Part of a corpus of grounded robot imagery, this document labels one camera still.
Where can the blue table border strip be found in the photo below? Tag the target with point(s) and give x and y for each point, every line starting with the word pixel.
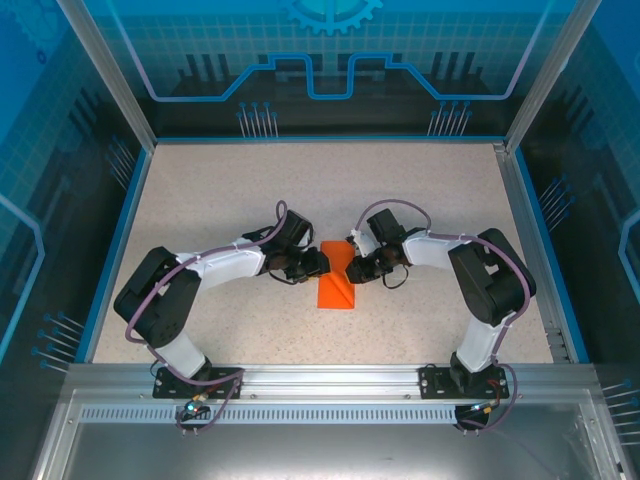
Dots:
pixel 134 200
pixel 535 200

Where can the aluminium side rail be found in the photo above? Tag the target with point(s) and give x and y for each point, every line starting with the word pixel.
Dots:
pixel 517 200

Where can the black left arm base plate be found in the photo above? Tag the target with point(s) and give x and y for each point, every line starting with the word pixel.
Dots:
pixel 225 374

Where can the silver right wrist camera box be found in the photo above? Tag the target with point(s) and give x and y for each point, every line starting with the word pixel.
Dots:
pixel 361 242

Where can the aluminium frame post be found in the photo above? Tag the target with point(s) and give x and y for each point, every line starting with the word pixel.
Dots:
pixel 549 75
pixel 114 85

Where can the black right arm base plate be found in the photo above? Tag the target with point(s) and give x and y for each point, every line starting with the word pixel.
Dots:
pixel 432 382

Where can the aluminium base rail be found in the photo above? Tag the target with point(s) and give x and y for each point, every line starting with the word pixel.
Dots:
pixel 330 377

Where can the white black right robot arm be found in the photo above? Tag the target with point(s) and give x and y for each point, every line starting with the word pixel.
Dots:
pixel 435 250

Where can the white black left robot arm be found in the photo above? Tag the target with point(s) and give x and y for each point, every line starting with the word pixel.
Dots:
pixel 230 265

